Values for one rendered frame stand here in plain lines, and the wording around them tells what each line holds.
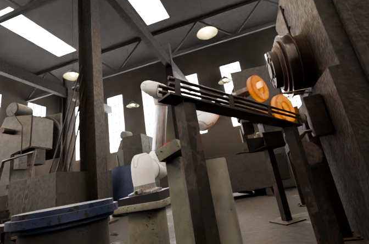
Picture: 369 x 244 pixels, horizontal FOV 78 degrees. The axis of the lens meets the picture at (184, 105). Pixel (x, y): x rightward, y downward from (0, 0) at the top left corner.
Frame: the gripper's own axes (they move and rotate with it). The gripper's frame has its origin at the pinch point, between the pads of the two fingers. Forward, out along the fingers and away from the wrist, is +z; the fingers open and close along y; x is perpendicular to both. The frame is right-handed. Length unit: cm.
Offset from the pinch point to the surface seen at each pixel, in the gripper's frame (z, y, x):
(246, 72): -153, -254, 142
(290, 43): 13.7, -33.7, 29.9
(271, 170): -52, -72, -45
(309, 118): 10.2, -26.6, -22.2
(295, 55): 13.7, -33.0, 19.8
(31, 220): -15, 103, -46
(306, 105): 10.9, -26.5, -14.6
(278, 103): 11.2, 6.1, -16.2
